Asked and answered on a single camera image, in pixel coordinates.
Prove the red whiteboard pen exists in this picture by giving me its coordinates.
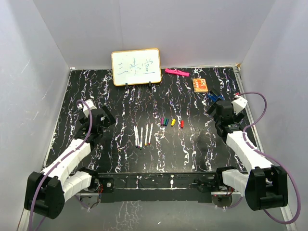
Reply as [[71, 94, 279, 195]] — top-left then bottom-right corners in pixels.
[[148, 123, 153, 145]]

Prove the purple whiteboard pen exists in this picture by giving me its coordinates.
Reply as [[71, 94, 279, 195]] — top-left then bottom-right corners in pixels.
[[135, 126, 141, 148]]

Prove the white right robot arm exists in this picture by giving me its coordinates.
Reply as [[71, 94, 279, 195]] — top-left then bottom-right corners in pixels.
[[207, 97, 288, 211]]

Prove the small framed whiteboard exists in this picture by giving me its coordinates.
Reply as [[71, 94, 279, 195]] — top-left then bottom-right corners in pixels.
[[111, 48, 162, 86]]

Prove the yellow pen cap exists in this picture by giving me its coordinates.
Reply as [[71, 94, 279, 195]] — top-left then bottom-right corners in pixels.
[[171, 119, 176, 127]]

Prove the green whiteboard pen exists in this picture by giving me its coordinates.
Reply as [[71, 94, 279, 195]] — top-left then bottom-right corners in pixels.
[[139, 127, 143, 149]]

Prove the yellow whiteboard pen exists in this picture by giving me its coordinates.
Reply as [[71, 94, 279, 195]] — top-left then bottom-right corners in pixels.
[[144, 124, 148, 146]]

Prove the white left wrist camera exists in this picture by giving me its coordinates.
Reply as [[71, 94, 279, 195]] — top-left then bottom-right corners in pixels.
[[81, 99, 97, 117]]

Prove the aluminium frame rail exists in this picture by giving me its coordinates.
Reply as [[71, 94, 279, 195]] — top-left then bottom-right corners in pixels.
[[234, 67, 298, 231]]

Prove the orange card pack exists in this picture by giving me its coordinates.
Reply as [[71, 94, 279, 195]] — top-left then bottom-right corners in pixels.
[[192, 78, 208, 93]]

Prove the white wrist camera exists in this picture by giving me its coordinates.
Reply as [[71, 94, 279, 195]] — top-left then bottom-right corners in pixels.
[[81, 99, 97, 117], [231, 95, 248, 115]]

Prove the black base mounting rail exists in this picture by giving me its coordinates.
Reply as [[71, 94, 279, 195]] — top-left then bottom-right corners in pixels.
[[79, 171, 244, 204]]

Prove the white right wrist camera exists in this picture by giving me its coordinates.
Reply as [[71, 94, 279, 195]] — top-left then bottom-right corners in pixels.
[[231, 95, 248, 115]]

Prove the purple pen cap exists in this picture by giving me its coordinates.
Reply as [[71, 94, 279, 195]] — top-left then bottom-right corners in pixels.
[[160, 117, 164, 126]]

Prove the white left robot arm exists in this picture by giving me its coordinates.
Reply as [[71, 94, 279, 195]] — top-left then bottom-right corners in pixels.
[[24, 100, 116, 219]]

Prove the blue stapler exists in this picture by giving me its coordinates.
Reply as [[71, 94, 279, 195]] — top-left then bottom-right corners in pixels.
[[208, 88, 225, 102]]

